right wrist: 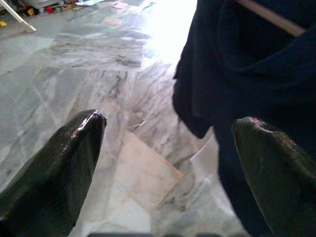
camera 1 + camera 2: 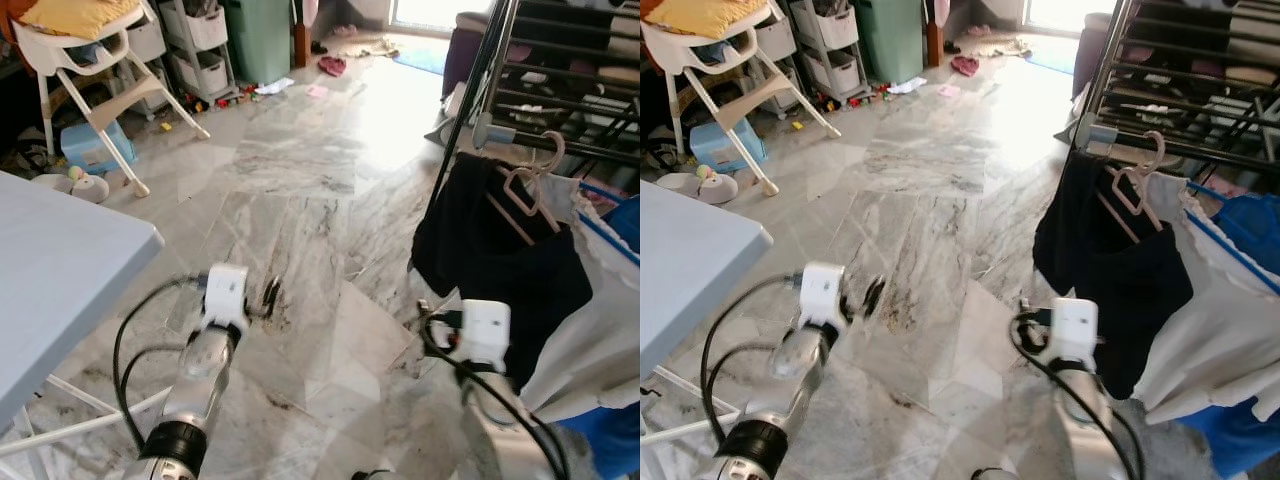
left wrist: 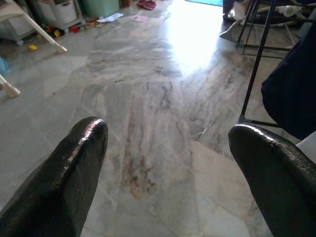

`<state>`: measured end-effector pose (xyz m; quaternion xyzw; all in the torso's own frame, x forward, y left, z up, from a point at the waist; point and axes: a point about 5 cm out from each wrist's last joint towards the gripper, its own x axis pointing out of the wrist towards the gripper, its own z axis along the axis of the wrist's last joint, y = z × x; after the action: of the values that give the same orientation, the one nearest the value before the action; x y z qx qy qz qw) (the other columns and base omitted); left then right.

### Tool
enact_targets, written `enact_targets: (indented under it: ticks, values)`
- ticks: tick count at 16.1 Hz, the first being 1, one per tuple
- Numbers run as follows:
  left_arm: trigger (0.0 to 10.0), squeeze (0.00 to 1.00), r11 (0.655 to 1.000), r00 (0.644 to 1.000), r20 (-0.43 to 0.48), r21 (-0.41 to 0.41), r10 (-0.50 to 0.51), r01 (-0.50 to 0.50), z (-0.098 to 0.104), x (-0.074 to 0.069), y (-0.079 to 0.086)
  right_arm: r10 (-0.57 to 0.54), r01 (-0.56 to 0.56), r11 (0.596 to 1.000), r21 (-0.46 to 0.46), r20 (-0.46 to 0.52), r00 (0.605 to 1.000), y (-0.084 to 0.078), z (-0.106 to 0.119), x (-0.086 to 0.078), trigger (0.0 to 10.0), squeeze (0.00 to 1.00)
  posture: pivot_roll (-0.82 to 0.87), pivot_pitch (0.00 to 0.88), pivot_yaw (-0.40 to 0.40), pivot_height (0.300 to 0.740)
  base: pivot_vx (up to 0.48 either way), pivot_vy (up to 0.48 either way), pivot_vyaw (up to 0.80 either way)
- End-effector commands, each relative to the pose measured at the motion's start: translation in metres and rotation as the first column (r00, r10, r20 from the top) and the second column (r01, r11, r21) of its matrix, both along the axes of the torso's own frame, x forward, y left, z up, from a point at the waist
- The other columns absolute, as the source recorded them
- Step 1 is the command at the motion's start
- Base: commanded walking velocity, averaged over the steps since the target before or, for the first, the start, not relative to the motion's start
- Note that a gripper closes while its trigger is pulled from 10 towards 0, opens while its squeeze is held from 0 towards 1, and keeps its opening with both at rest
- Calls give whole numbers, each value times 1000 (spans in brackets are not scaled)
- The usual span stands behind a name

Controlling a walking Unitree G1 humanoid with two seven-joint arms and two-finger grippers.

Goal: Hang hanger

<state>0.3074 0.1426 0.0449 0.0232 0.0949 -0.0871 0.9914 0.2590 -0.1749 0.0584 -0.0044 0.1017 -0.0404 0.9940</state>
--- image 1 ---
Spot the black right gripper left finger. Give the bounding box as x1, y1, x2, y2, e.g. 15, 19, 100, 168
0, 109, 107, 237

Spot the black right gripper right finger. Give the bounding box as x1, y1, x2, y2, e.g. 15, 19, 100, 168
231, 116, 316, 237

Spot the black garment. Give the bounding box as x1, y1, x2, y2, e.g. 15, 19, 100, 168
172, 0, 316, 237

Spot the pink plastic hanger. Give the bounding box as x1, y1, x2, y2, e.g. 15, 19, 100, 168
236, 0, 306, 37

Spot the cream plastic chair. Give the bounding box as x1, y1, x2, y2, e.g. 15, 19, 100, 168
0, 0, 37, 33

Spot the white paper sheet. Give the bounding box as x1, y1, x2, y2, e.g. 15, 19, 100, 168
74, 0, 106, 7

